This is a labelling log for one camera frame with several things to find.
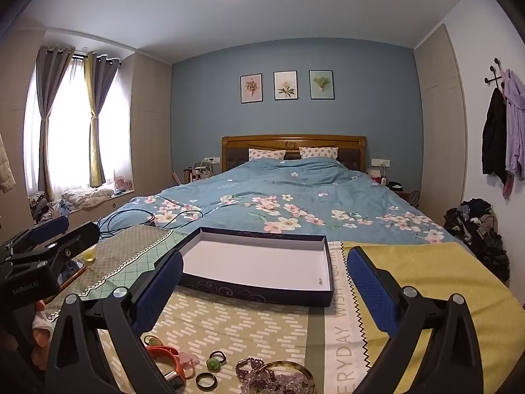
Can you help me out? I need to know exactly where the purple jacket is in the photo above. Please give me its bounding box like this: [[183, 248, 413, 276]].
[[502, 69, 525, 198]]

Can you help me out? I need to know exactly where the dark pile of clothes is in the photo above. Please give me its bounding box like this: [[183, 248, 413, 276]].
[[444, 199, 511, 282]]

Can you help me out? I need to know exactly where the wooden bedside table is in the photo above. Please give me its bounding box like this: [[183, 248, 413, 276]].
[[394, 190, 421, 210]]

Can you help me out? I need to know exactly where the pink braided bracelet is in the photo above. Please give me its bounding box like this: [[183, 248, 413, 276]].
[[180, 353, 201, 378]]

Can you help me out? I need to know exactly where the crumpled white blanket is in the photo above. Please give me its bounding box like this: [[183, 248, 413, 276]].
[[61, 188, 115, 210]]

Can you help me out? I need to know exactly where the pink flower framed picture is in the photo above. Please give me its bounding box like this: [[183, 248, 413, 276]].
[[240, 74, 263, 104]]

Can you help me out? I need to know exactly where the bed with blue floral duvet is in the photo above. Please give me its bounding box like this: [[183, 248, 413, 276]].
[[98, 157, 464, 247]]

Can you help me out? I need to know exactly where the black jacket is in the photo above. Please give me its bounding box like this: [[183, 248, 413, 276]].
[[482, 88, 509, 185]]

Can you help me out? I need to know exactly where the beige wardrobe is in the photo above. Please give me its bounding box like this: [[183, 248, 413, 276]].
[[119, 53, 175, 198], [413, 24, 468, 224]]

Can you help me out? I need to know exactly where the purple bead bracelet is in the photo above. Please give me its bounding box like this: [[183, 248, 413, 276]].
[[235, 358, 267, 386]]

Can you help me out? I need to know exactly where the clear crystal bead bracelet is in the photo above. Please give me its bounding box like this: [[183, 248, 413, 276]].
[[250, 371, 312, 394]]

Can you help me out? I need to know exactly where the cluster of bedside bottles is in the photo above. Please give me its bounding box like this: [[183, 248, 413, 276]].
[[172, 160, 222, 185]]

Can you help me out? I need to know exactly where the black wall coat rack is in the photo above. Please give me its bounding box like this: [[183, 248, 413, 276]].
[[483, 58, 505, 91]]

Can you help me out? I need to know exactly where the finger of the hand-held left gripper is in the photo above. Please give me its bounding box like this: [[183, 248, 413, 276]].
[[6, 222, 101, 265], [8, 215, 70, 251]]

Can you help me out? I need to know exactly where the white flower framed picture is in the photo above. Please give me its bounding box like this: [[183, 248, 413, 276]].
[[273, 71, 298, 101]]

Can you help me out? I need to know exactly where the green leaf framed picture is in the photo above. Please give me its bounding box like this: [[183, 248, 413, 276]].
[[309, 70, 335, 100]]

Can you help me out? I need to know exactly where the grey green lattice cloth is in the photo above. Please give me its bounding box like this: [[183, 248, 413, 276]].
[[41, 226, 187, 325]]

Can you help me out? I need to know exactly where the orange smartwatch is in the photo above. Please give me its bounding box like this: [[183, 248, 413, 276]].
[[145, 345, 197, 392]]

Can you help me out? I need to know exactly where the beige window seat cabinet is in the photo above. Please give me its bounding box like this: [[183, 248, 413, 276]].
[[25, 189, 136, 230]]

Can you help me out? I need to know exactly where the black charging cable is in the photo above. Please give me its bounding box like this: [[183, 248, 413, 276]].
[[97, 199, 203, 232]]

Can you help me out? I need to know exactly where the yellow grey curtain panel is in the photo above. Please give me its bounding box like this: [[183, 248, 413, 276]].
[[84, 51, 121, 187]]

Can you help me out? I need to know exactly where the dark blue shallow box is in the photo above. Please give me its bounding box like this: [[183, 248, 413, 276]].
[[177, 227, 334, 308]]

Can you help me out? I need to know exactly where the beige hanging garment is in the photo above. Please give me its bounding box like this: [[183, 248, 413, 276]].
[[0, 133, 17, 193]]

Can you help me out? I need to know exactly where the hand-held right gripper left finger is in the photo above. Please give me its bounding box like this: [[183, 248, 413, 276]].
[[45, 250, 185, 394]]

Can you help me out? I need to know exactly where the blue clothes heap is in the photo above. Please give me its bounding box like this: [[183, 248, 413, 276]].
[[27, 191, 70, 224]]

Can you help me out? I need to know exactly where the green stone ring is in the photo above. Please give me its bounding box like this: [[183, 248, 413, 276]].
[[206, 351, 227, 372]]

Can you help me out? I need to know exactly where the wooden bed headboard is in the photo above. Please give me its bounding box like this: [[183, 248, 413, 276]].
[[221, 135, 368, 173]]

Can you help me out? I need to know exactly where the amber bangle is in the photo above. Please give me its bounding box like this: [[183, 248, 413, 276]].
[[256, 360, 316, 394]]

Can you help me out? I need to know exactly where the white dotted pillow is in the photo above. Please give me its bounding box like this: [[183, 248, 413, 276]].
[[299, 146, 339, 161], [248, 148, 286, 162]]

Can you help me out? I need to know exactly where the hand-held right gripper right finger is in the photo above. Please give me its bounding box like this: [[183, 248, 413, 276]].
[[346, 246, 485, 394]]

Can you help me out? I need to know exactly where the white sheer curtain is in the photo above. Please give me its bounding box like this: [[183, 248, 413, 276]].
[[25, 55, 134, 198]]

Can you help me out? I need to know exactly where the person's left hand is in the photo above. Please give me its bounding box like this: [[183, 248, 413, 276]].
[[32, 299, 56, 372]]

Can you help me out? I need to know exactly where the black smartphone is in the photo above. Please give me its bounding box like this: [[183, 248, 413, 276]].
[[53, 259, 88, 288]]

